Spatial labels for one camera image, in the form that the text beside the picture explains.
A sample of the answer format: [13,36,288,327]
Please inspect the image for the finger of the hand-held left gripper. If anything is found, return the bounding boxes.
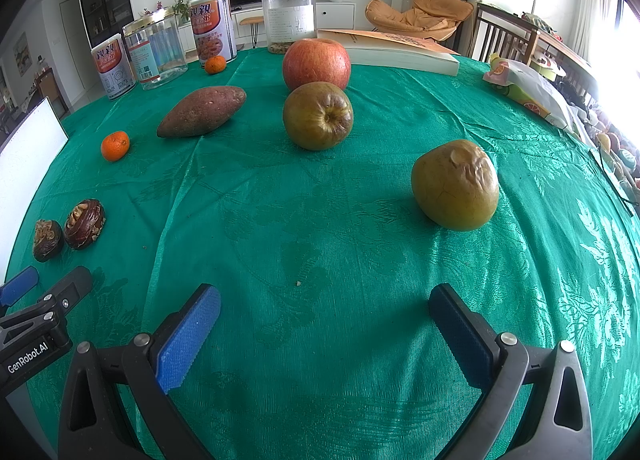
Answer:
[37,266,93,313]
[0,266,39,306]

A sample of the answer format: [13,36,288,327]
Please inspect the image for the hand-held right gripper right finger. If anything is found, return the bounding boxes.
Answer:
[429,283,593,460]

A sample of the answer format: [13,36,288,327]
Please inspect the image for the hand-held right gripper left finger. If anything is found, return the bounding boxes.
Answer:
[59,283,222,460]

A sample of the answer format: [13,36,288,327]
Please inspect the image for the walnut-stuffed date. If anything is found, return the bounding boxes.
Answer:
[63,199,107,250]
[32,219,64,262]

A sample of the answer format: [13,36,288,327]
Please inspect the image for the white cardboard box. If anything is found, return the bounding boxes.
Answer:
[0,96,69,281]

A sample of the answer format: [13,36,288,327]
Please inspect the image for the brownish green apple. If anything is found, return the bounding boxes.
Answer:
[411,139,500,232]
[282,82,354,151]

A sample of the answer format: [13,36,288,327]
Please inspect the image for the sweet potato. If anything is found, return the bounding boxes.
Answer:
[157,85,248,138]

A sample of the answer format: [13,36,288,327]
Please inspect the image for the red apple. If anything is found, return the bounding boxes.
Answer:
[282,38,352,92]

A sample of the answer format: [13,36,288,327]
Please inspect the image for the green tablecloth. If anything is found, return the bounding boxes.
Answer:
[2,48,640,460]

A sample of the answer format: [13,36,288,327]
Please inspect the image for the black eyeglasses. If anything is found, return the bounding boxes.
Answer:
[590,147,638,216]

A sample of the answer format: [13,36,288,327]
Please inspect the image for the small printed tin can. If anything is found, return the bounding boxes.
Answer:
[90,33,137,102]

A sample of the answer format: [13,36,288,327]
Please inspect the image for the fruit basket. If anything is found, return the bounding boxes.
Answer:
[595,125,640,181]

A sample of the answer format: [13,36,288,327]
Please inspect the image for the glass jar with gold lid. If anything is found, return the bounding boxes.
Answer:
[122,8,189,91]

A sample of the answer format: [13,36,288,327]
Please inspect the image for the white printed snack bag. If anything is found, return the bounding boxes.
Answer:
[482,53,588,133]

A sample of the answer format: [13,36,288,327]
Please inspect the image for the thick paperback book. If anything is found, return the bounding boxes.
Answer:
[316,28,461,77]

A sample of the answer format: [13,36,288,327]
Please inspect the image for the large printed tin can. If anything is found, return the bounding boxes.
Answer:
[190,0,238,67]

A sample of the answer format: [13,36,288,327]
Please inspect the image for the plant in white vase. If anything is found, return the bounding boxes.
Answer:
[172,0,197,24]

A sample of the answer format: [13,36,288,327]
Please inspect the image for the dark wooden rack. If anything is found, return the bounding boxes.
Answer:
[470,1,601,96]

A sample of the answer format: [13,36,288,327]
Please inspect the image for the wooden stool with hairpin legs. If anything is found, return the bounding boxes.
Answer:
[238,15,266,48]

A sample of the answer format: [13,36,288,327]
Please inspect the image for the orange lounge chair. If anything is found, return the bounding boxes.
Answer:
[364,0,475,44]

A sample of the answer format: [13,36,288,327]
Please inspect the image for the clear canister with black lid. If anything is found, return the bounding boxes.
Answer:
[261,0,318,55]

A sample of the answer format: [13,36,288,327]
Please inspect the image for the white curtain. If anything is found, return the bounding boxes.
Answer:
[570,0,618,56]

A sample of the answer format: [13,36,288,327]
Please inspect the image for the framed wall picture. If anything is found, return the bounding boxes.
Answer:
[12,32,32,77]

